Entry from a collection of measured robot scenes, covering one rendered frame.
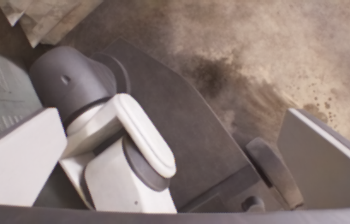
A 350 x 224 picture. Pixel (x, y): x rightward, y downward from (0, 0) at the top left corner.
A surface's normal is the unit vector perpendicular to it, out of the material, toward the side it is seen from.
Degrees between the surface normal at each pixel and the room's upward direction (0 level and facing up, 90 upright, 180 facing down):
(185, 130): 0
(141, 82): 0
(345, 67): 0
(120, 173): 19
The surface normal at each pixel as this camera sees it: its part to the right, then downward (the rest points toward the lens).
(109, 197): -0.37, -0.26
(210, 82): -0.19, 0.00
